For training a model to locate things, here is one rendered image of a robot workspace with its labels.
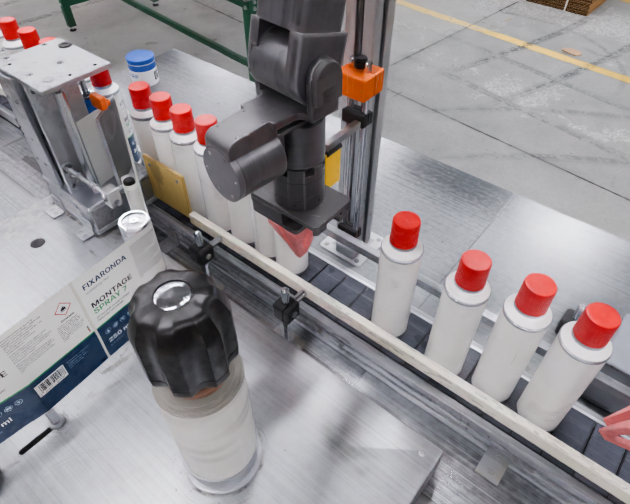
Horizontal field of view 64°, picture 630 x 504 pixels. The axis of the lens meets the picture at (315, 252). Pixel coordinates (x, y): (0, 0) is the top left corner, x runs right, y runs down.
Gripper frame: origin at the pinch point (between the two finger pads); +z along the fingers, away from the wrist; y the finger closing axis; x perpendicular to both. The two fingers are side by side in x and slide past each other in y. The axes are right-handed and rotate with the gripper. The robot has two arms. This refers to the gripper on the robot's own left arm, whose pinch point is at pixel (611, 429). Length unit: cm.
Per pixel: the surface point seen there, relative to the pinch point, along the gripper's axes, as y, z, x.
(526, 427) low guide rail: 4.3, 6.5, -3.9
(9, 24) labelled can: 1, 66, -99
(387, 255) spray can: 2.6, 11.1, -28.9
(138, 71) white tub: -25, 83, -89
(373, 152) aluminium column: -14.7, 20.8, -39.2
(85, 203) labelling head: 16, 50, -60
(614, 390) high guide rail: -3.4, -0.5, -2.5
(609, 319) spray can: -0.1, -7.1, -14.2
